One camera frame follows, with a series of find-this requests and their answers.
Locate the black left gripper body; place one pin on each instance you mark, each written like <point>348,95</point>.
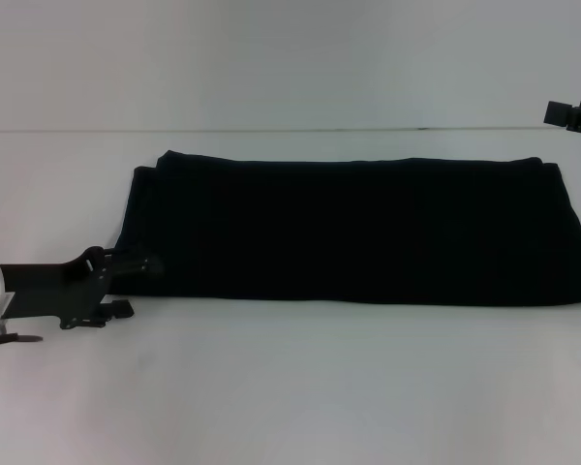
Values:
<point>48,290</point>

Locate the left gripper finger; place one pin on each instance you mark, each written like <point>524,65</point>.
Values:
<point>118,310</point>
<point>135,265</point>

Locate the black shirt with white print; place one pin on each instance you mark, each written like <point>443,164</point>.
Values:
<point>368,232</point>

